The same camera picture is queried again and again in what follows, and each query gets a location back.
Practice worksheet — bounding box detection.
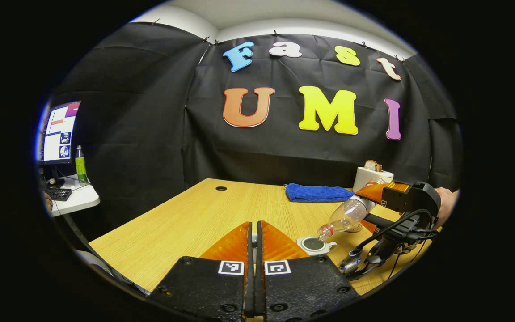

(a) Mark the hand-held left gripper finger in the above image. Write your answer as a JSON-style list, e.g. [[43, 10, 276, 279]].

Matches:
[[256, 220, 360, 319], [148, 221, 254, 321]]

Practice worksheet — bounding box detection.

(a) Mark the clear plastic water bottle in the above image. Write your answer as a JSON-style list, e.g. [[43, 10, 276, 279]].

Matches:
[[318, 178, 388, 242]]

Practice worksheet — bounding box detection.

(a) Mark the white floral teacup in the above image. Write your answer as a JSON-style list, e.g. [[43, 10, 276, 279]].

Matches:
[[296, 236, 338, 256]]

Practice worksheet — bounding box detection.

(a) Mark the green drink bottle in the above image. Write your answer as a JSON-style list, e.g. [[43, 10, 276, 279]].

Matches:
[[75, 145, 88, 184]]

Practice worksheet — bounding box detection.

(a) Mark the white toaster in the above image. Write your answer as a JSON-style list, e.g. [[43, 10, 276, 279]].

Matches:
[[353, 166, 394, 193]]

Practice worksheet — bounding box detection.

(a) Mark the blue folded towel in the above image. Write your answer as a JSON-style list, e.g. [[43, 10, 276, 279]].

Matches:
[[285, 183, 355, 203]]

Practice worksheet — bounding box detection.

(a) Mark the black backdrop cloth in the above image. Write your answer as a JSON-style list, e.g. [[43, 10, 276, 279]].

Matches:
[[45, 22, 464, 242]]

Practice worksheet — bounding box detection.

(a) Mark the white side table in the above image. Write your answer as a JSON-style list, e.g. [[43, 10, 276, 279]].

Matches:
[[45, 174, 101, 217]]

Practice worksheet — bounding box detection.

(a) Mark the black keyboard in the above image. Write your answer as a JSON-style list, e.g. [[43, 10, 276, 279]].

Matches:
[[44, 188, 72, 202]]

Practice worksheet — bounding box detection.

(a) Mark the computer monitor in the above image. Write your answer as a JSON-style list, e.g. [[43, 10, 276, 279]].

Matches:
[[38, 101, 81, 167]]

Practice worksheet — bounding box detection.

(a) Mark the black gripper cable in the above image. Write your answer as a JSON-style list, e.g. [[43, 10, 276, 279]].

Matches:
[[356, 208, 439, 280]]

